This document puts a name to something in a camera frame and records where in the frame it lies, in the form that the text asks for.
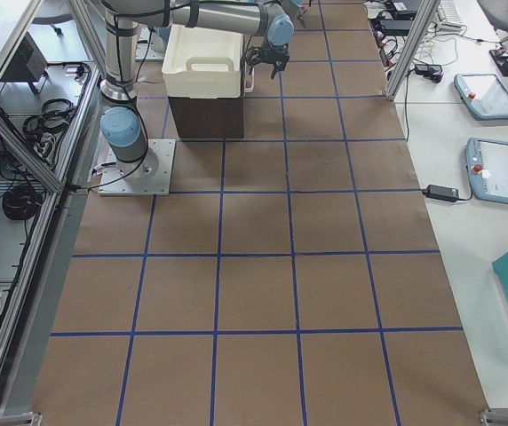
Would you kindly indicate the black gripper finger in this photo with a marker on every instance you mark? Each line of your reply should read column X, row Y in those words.
column 278, row 67
column 251, row 62

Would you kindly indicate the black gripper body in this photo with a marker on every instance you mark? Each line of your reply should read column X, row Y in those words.
column 273, row 58

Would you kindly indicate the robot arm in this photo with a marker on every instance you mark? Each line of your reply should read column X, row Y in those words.
column 121, row 123
column 272, row 21

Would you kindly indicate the white plastic tray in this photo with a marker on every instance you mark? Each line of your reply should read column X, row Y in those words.
column 203, row 63

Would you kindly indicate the dark brown wooden cabinet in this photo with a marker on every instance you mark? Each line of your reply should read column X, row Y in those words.
column 208, row 118

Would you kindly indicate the black power adapter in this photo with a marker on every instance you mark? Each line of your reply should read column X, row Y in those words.
column 441, row 193

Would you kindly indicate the upper blue teach pendant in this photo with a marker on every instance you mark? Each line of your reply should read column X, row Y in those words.
column 485, row 95

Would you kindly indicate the blue teach pendant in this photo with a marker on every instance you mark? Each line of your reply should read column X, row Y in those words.
column 487, row 169
column 485, row 95

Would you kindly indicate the grey electronics box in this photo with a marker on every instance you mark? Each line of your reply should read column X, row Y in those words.
column 27, row 65

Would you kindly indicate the lower blue teach pendant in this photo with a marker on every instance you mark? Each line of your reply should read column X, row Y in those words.
column 487, row 169

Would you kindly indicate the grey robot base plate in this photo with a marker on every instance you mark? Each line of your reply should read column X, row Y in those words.
column 152, row 177

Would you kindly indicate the aluminium frame post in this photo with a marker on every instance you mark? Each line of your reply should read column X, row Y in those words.
column 416, row 34

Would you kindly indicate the aluminium frame rail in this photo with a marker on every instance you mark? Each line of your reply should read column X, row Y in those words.
column 17, row 145

